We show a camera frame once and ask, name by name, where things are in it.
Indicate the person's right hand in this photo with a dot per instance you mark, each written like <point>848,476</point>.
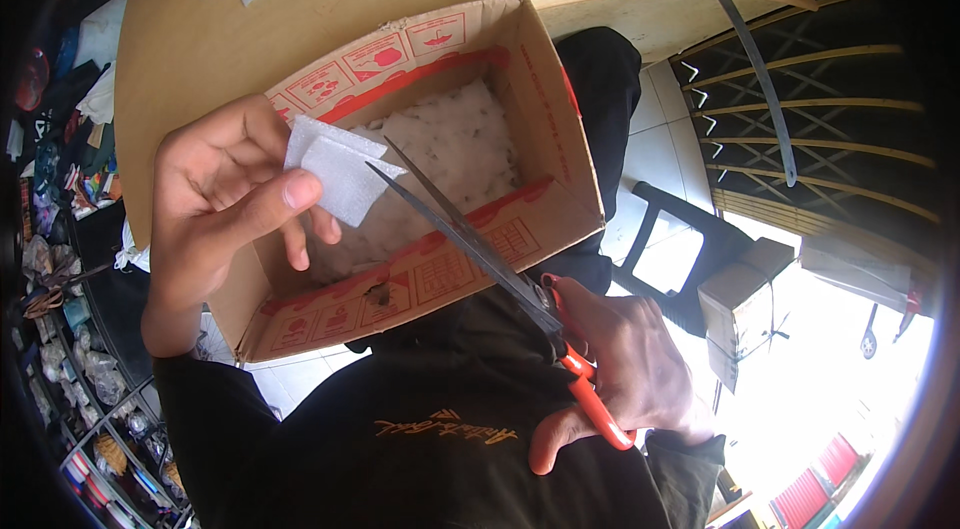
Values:
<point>637,364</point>

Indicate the person's left hand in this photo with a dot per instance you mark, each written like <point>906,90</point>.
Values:
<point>195,184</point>

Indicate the white foam sheet piece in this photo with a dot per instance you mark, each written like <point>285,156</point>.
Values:
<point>352,180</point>

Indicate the small brown carton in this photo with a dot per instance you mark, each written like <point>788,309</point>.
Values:
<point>739,311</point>

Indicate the heap of clothes and bags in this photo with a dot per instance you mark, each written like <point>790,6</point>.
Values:
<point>75,131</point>

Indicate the black plastic chair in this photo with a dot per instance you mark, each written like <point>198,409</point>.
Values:
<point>712,236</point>

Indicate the red-printed cardboard box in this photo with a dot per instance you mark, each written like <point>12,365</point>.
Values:
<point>457,274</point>

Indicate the red corrugated shutters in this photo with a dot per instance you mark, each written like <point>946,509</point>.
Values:
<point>814,484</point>

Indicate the small hanging metal tool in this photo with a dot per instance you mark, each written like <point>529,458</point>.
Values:
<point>868,341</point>

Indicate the person's body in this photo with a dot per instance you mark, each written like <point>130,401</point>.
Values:
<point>420,446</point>

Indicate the white flat board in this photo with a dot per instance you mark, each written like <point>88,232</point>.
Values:
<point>855,270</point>

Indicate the person's legs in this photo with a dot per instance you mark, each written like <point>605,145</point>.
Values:
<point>600,124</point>

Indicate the heap of white foam scraps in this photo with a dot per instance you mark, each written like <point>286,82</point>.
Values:
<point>450,146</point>

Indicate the bamboo lattice fence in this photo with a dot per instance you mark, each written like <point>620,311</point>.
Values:
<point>825,146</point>

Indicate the grey metal strip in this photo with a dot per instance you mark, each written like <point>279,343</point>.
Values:
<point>750,49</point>

